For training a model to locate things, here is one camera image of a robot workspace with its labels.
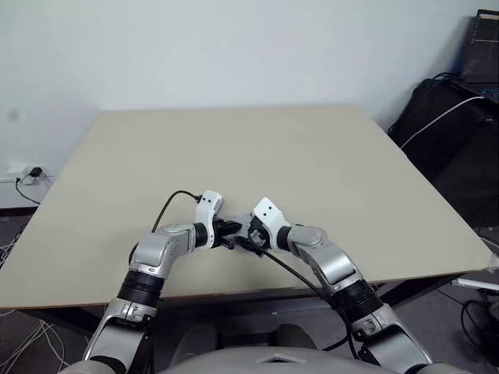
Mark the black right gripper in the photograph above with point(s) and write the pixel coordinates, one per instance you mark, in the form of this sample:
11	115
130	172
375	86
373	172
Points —
260	239

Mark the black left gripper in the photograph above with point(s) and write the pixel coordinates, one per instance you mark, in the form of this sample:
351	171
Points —
219	231

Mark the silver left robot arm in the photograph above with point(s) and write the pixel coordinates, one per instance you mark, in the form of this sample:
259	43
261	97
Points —
152	253

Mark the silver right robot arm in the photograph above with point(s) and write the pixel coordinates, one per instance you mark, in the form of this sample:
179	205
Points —
335	265

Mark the dark grey rounded shape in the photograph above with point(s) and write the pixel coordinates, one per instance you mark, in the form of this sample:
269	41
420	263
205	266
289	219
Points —
199	343
294	337

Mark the grey robot torso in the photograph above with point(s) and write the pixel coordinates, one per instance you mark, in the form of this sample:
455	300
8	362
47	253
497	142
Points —
249	364

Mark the black plug adapter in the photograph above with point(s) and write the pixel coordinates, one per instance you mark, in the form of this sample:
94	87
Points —
36	172

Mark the black bag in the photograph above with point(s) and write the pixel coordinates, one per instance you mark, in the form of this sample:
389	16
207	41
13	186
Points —
460	156

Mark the clear table corner guard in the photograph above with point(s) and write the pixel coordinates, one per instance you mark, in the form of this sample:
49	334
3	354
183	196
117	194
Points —
493	263

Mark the black laptop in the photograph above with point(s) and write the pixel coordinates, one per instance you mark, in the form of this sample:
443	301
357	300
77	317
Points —
481	50

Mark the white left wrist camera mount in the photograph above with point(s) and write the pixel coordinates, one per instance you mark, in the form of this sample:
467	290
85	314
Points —
208	204

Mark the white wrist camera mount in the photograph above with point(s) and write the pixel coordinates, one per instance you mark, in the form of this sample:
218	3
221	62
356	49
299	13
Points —
208	204
269	214

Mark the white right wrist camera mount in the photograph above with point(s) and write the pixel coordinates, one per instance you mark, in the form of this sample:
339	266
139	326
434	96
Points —
269	214

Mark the white wall power outlet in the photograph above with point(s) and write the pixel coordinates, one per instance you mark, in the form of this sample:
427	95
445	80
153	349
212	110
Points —
17	169

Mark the white flat rail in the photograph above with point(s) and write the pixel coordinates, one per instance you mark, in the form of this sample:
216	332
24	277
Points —
479	281

